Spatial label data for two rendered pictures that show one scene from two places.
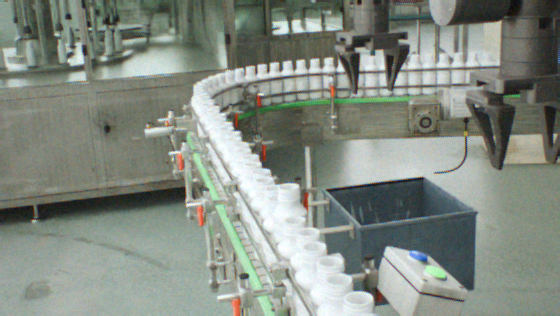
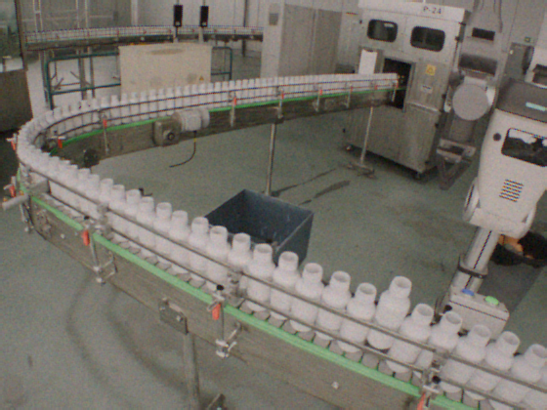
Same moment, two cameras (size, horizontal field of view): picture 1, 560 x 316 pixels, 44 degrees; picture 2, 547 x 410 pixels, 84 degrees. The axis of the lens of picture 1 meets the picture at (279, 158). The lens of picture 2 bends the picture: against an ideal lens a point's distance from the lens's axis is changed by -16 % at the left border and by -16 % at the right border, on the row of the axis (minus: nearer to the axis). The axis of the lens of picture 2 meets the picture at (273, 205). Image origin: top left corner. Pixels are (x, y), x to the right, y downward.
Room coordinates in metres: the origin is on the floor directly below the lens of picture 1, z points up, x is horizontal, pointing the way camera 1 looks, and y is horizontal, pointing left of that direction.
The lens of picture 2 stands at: (1.02, 0.53, 1.62)
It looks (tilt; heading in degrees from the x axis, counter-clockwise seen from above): 29 degrees down; 308
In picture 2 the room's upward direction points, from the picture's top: 6 degrees clockwise
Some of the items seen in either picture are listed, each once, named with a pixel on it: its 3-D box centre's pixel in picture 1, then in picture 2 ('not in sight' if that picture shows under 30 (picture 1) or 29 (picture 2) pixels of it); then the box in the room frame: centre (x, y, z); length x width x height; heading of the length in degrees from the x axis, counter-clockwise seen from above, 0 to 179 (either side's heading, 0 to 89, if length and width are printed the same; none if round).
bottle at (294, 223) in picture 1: (296, 265); (410, 338); (1.07, -0.02, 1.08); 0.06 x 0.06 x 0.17
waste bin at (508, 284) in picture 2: not in sight; (499, 278); (0.85, -1.69, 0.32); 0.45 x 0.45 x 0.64
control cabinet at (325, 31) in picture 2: not in sight; (315, 54); (5.33, -5.82, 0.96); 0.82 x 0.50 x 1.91; 85
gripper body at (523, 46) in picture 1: (529, 53); not in sight; (0.70, -0.26, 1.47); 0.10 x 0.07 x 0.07; 102
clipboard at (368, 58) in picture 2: not in sight; (367, 62); (3.04, -3.57, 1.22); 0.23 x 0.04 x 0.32; 175
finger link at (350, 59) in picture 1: (361, 65); (450, 165); (1.13, -0.14, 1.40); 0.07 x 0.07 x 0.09; 14
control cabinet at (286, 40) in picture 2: not in sight; (285, 54); (5.41, -4.93, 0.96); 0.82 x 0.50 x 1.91; 85
